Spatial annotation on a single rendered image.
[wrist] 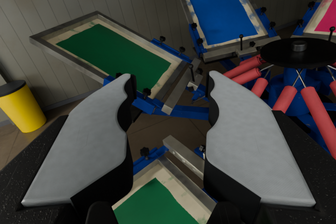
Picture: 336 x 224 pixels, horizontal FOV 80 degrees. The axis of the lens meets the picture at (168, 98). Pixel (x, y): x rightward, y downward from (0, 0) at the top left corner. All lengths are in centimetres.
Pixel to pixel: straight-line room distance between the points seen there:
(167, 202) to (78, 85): 335
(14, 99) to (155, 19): 254
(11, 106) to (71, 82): 98
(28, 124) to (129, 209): 300
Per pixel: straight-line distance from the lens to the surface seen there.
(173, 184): 94
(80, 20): 157
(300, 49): 106
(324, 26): 186
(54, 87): 404
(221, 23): 184
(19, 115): 369
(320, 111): 95
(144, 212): 91
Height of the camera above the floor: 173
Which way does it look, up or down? 32 degrees down
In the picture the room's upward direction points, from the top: 13 degrees counter-clockwise
